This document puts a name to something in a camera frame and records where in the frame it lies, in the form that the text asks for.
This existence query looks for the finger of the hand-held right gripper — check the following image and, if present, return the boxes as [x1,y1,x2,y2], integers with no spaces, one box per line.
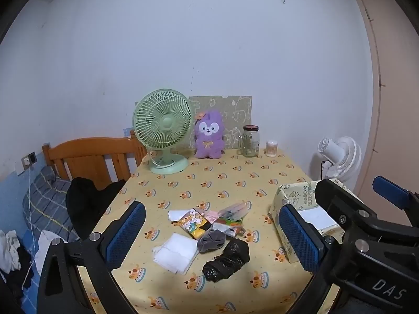
[373,176,419,226]
[315,178,378,236]

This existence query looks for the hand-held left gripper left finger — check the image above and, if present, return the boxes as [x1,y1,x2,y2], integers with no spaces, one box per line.
[37,201,146,314]

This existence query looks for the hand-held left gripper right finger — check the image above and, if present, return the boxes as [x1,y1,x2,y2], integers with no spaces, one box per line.
[278,204,372,314]

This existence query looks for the yellow printed fabric box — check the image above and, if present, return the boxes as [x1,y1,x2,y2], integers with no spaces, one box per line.
[268,181,343,264]

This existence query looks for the white tissue pack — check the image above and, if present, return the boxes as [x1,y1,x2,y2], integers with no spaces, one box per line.
[152,233,200,274]

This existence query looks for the white crinkled packet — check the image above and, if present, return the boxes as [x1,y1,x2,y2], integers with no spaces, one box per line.
[168,209,194,226]

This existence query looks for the orange cartoon packet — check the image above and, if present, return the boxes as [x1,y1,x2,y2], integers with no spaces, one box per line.
[179,210,213,239]

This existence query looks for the clear plastic packet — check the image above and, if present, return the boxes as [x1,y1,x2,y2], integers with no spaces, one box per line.
[218,202,252,220]

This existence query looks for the black plastic bag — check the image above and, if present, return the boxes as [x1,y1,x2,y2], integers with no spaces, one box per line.
[202,238,250,282]

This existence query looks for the grey cloth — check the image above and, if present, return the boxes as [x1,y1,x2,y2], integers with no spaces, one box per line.
[197,229,226,254]

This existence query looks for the white standing fan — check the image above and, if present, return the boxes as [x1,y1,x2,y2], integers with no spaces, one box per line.
[309,136,362,184]

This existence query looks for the black cloth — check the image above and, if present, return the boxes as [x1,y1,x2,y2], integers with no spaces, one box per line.
[65,177,126,241]

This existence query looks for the white crumpled cloth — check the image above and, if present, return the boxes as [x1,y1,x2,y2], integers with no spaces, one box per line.
[0,230,22,272]
[34,230,71,273]

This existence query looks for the beige door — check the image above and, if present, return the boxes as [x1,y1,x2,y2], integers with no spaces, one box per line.
[354,0,419,203]

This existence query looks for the blue plaid bedding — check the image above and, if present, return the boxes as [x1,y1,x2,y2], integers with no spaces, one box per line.
[21,165,79,236]

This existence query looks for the yellow printed tablecloth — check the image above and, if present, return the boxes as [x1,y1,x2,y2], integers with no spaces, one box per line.
[77,149,341,314]

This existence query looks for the wooden bed headboard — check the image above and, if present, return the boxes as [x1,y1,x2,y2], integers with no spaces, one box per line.
[42,130,148,184]

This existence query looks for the blue bed sheet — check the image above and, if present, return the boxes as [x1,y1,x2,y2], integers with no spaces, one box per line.
[0,170,79,314]

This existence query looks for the glass jar with dark lid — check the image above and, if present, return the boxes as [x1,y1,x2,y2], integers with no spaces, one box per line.
[240,125,261,157]

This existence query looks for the black clothing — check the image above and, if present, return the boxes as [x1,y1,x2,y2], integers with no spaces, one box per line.
[0,245,36,301]

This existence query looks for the green desk fan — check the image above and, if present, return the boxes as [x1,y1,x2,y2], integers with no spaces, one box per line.
[133,88,192,175]

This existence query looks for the purple plush toy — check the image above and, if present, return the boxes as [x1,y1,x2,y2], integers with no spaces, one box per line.
[194,110,225,159]

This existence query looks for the beige patterned cardboard panel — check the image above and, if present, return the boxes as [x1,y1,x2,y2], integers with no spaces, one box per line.
[188,95,252,151]

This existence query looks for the white charging cable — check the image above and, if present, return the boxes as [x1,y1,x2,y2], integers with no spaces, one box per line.
[21,165,54,291]

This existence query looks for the wall socket with plug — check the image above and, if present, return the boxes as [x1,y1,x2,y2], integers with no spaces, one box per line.
[21,151,37,171]

